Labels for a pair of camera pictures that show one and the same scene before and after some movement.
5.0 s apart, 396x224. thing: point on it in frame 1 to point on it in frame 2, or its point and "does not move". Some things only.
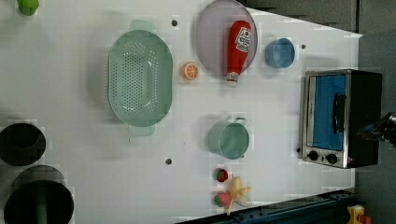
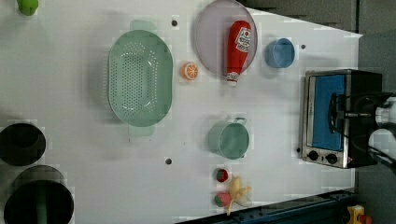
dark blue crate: (328, 208) does not move
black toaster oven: (337, 105) does not move
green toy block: (27, 7) does not move
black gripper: (387, 130) to (364, 105)
